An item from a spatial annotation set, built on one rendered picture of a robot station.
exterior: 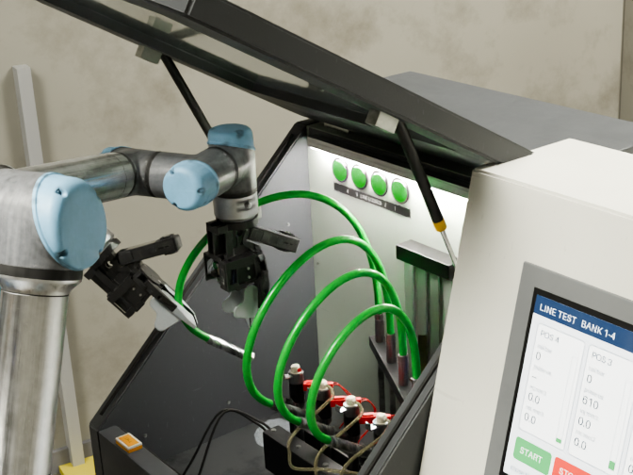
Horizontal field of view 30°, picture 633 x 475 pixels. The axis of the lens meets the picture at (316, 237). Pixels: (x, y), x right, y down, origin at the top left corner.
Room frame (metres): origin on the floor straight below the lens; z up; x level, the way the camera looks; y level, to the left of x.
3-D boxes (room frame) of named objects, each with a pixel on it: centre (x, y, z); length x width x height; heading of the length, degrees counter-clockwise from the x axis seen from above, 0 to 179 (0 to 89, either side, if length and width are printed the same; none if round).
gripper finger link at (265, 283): (1.86, 0.10, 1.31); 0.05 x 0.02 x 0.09; 36
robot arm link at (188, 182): (1.78, 0.19, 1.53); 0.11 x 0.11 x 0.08; 63
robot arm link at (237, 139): (1.86, 0.13, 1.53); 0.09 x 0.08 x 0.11; 153
